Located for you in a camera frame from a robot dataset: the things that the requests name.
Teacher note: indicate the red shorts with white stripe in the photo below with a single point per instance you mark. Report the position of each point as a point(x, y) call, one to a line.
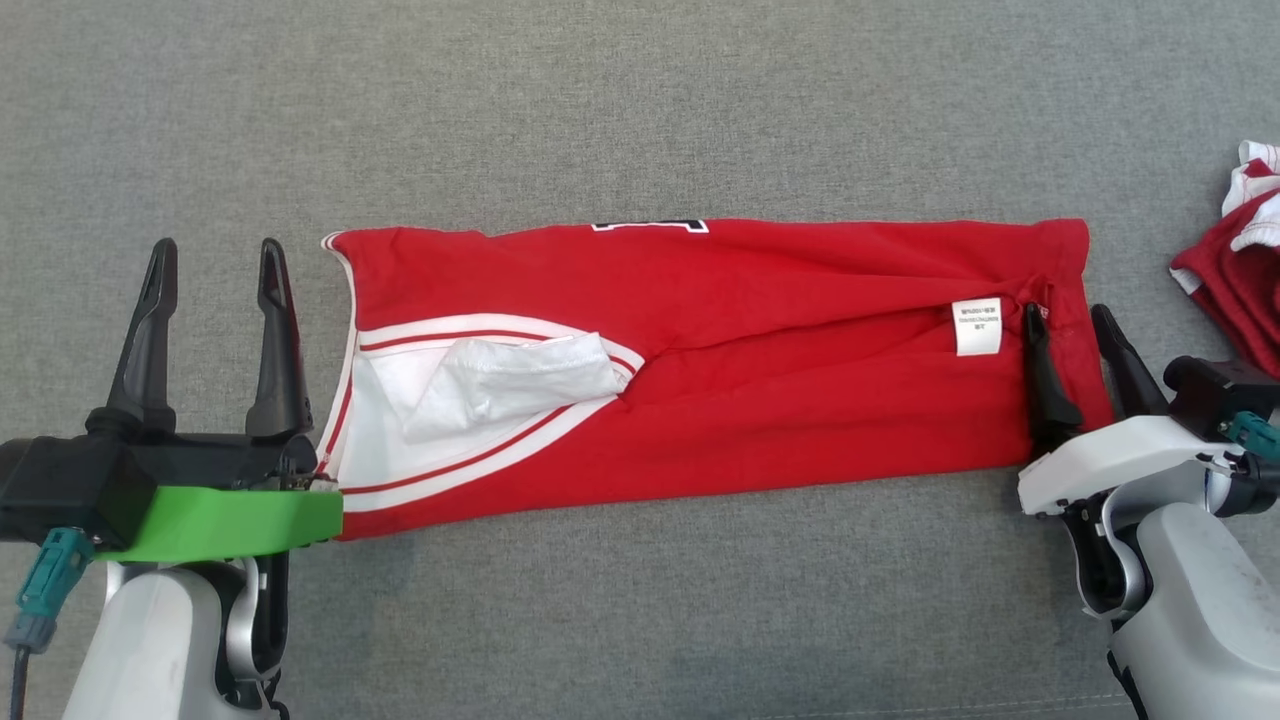
point(1245, 290)

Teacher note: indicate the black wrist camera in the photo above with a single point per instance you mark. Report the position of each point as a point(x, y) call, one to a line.
point(70, 490)
point(1215, 390)

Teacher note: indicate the red jersey with number 23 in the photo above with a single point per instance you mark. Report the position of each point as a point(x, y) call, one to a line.
point(750, 420)

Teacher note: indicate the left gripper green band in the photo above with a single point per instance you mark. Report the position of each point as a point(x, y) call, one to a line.
point(230, 520)

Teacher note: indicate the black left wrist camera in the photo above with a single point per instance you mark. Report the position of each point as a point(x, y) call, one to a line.
point(70, 490)

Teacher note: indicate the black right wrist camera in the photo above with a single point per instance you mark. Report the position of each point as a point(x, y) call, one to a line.
point(1215, 390)

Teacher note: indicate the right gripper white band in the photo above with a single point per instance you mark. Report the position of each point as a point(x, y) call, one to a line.
point(1120, 460)

